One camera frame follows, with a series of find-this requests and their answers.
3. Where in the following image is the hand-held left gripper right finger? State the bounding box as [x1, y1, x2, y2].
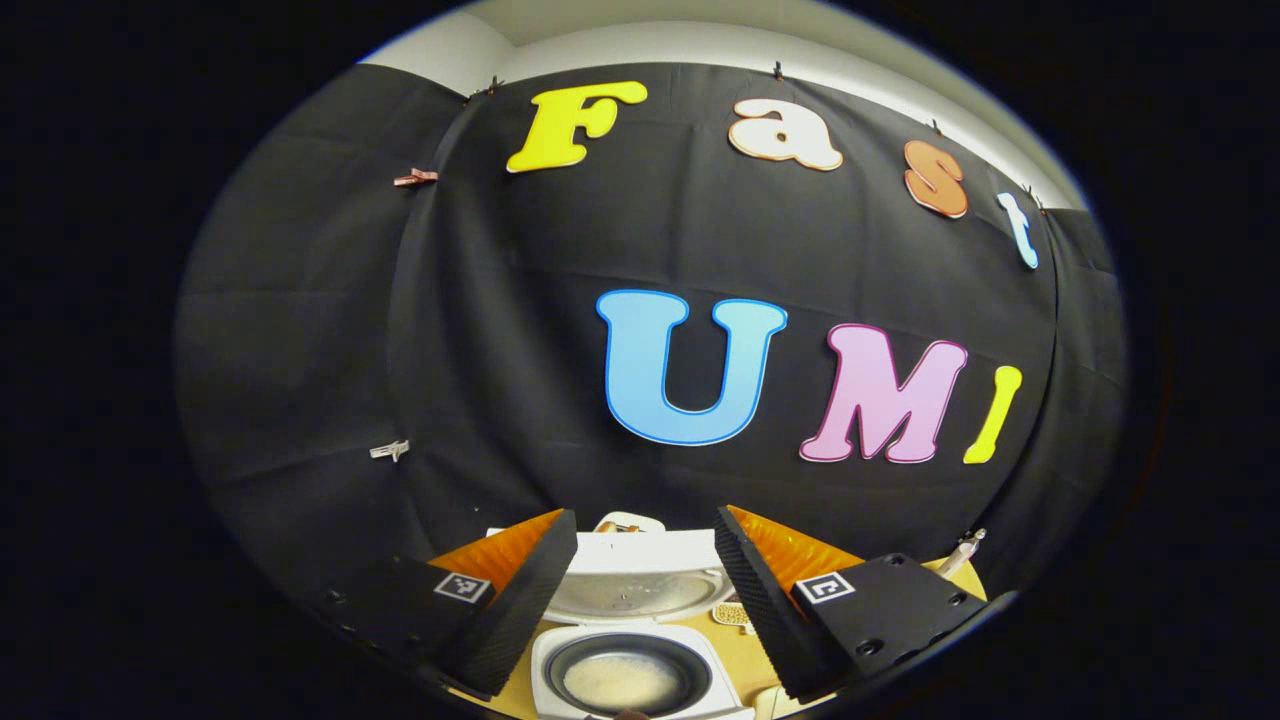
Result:
[714, 505, 991, 701]

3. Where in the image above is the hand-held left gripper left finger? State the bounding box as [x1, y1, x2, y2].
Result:
[300, 508, 579, 700]

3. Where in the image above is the white rice cooker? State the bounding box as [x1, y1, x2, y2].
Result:
[487, 528, 758, 720]

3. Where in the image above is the clear bottle with pink label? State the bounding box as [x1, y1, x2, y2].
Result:
[940, 528, 987, 579]

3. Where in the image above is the black backdrop cloth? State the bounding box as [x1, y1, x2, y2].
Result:
[172, 62, 1131, 651]

